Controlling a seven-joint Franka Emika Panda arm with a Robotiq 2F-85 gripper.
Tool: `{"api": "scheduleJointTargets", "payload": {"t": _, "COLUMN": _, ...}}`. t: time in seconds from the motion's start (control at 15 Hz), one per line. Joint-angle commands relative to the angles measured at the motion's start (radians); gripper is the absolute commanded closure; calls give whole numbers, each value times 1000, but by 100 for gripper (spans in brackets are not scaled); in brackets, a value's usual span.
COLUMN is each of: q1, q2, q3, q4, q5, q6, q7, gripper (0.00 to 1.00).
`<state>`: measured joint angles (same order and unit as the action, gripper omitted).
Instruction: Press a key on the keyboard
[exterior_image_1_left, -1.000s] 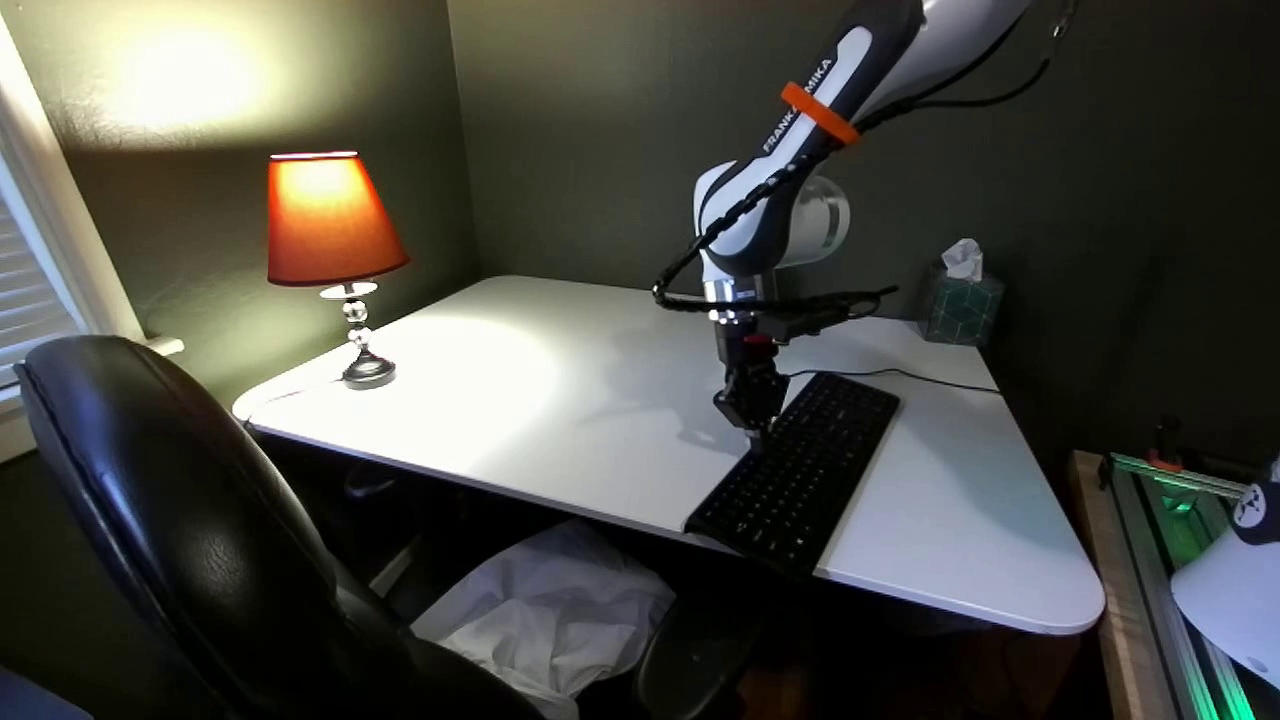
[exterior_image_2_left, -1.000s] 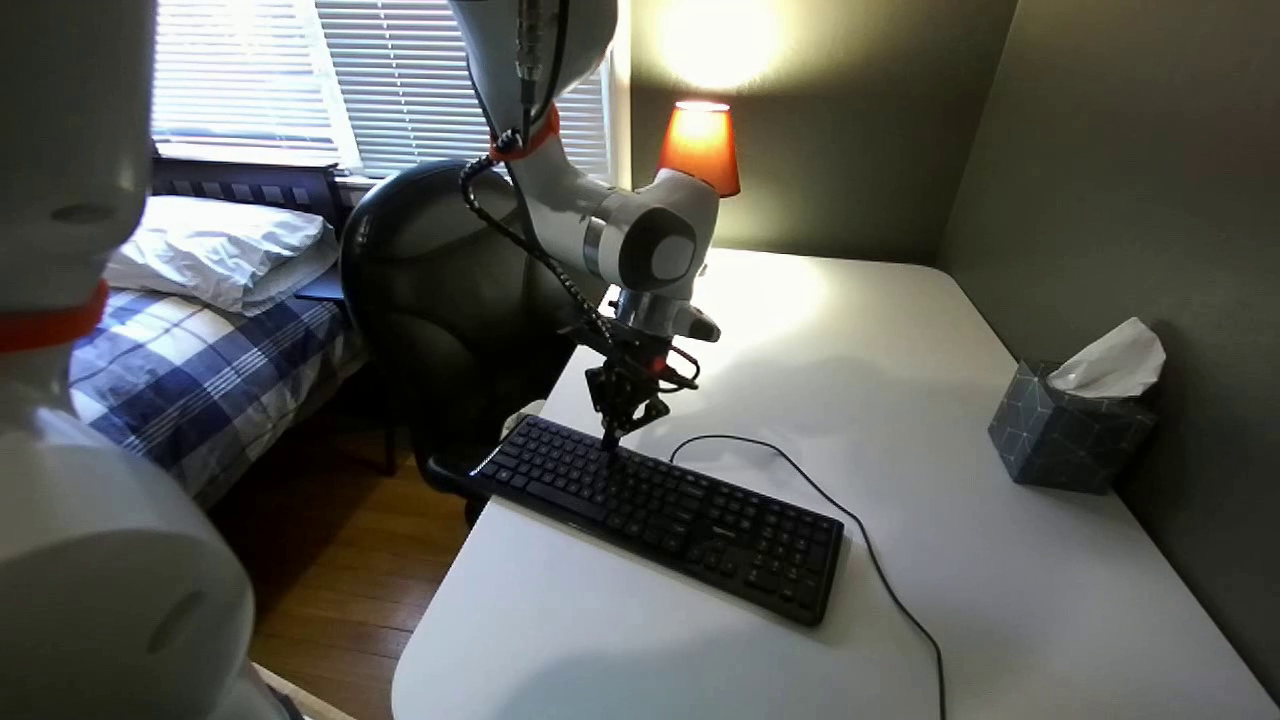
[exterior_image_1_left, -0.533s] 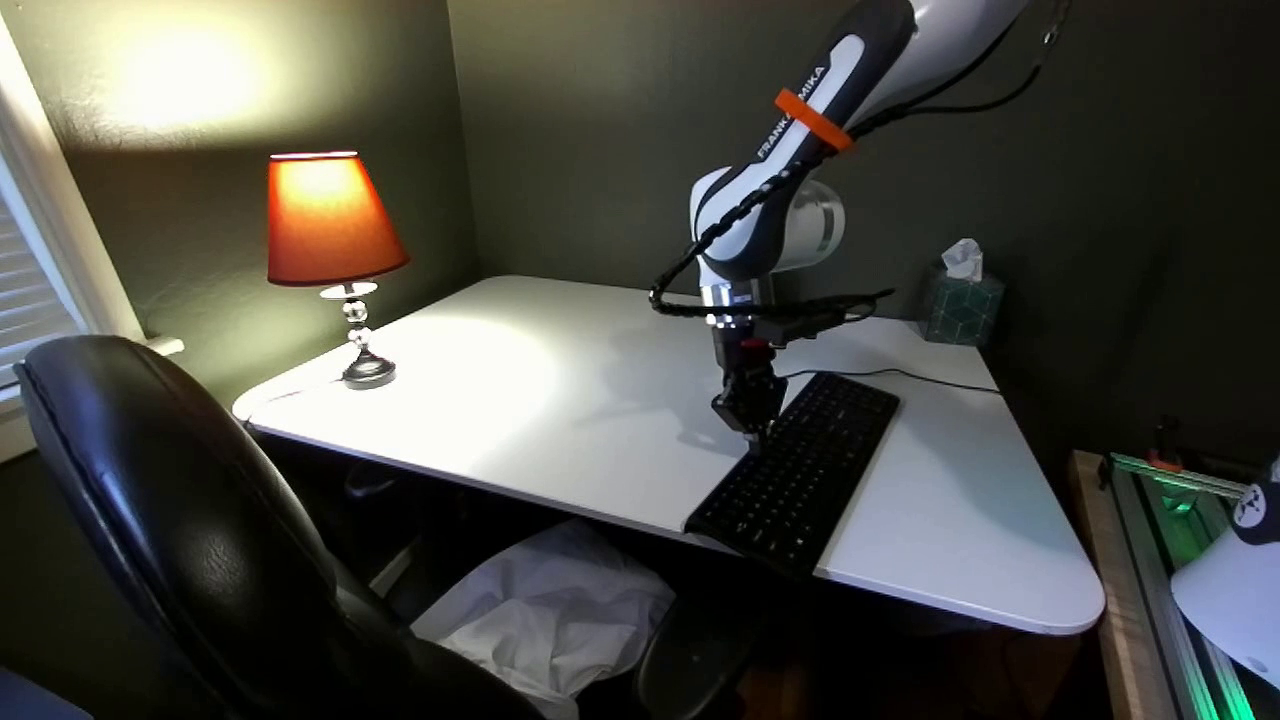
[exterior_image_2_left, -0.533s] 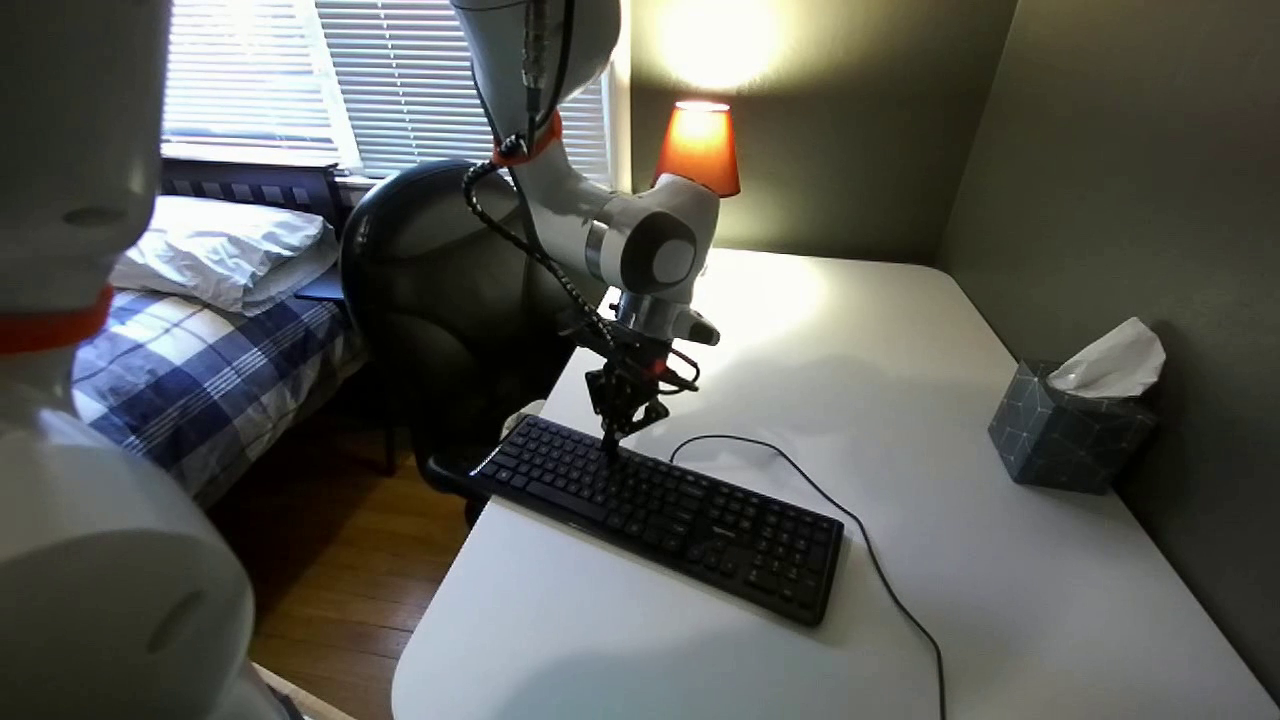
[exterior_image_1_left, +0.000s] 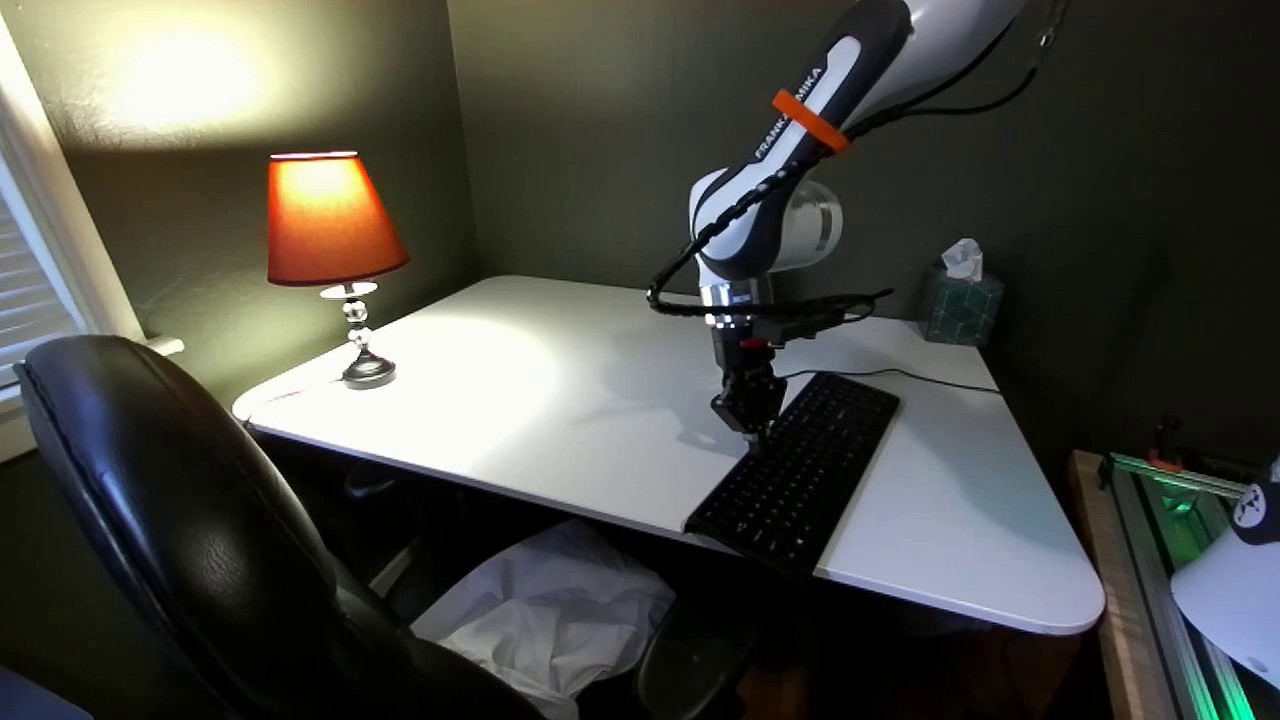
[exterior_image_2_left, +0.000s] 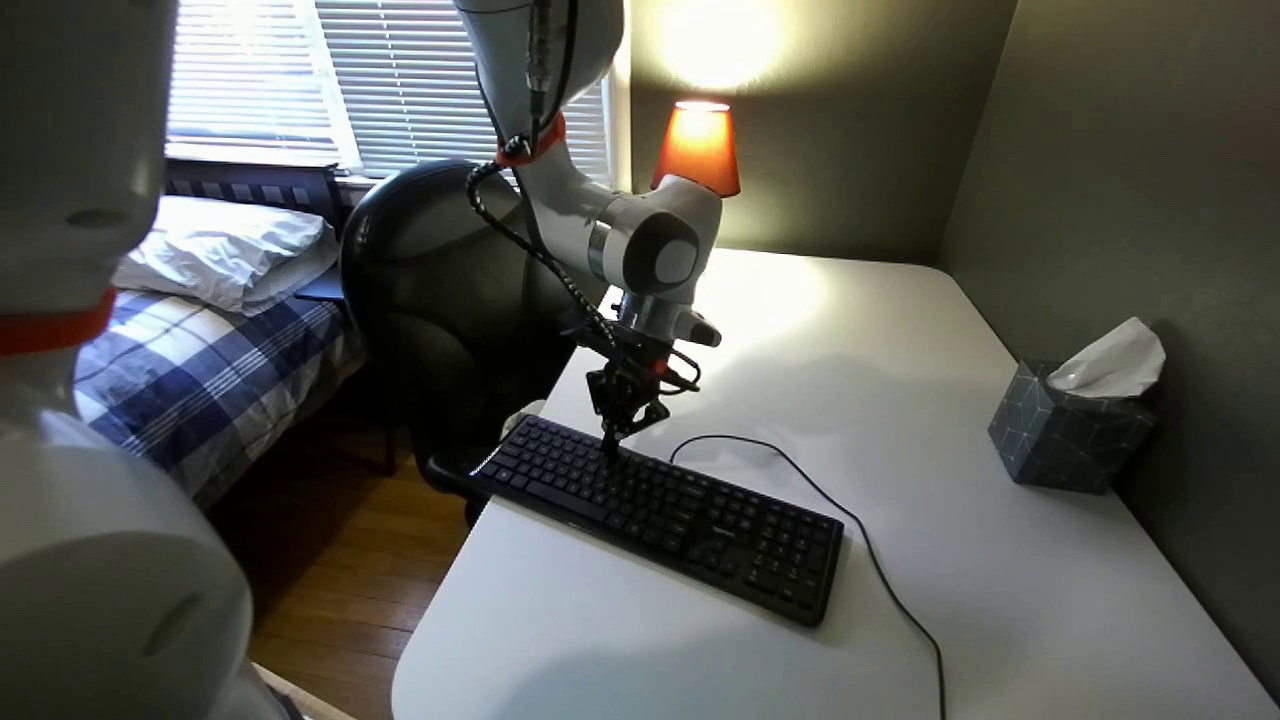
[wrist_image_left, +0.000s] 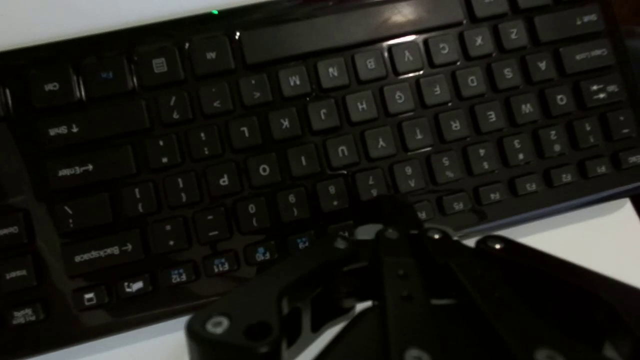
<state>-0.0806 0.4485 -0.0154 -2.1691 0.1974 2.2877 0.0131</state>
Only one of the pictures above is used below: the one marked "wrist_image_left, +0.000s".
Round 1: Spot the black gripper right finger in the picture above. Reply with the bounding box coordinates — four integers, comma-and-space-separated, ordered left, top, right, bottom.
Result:
389, 194, 640, 360

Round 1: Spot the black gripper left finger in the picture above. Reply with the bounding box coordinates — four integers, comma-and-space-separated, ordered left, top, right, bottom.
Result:
184, 194, 404, 360

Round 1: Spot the black computer keyboard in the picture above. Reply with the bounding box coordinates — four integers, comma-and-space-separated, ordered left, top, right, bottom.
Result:
0, 0, 640, 358

